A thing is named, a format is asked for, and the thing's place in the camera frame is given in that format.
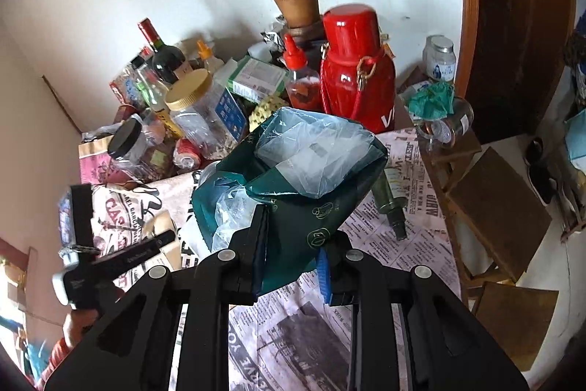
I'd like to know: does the dark green plastic bag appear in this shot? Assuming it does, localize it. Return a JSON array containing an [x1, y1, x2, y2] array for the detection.
[[192, 107, 388, 294]]

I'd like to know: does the black lid plastic jar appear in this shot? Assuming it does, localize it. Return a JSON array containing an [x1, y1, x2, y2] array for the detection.
[[107, 118, 173, 184]]

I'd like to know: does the glass jar silver lid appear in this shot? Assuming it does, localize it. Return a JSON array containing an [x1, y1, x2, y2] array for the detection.
[[423, 35, 457, 82]]

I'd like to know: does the dark wooden door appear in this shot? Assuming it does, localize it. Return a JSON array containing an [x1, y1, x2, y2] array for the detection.
[[456, 0, 576, 144]]

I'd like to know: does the brown clay vase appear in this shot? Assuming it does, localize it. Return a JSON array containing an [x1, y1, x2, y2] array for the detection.
[[273, 0, 324, 40]]

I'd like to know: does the green crumpled bag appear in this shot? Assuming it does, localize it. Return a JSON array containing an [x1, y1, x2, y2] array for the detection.
[[406, 81, 455, 120]]

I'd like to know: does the red sauce squeeze bottle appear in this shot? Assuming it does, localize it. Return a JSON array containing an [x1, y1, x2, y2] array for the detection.
[[283, 34, 323, 112]]

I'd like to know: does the small green glass bottle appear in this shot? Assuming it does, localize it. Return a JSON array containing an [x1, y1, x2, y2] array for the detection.
[[371, 167, 408, 240]]

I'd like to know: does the red thermos bottle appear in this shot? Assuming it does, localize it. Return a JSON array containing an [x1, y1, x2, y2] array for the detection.
[[320, 3, 395, 134]]

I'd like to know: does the printed newspaper tablecloth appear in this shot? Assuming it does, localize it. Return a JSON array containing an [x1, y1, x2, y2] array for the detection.
[[77, 127, 462, 391]]

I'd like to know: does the person's left hand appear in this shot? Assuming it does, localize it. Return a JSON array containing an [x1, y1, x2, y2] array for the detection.
[[63, 310, 99, 350]]

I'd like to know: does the wooden stool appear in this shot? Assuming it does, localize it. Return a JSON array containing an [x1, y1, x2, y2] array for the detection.
[[473, 282, 558, 371], [422, 146, 551, 290]]

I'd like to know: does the dark wine bottle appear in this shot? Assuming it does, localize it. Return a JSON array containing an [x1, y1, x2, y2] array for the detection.
[[138, 18, 193, 84]]

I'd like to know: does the yellow lid plastic jar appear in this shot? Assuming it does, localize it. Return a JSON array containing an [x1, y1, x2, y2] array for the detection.
[[165, 69, 247, 161]]

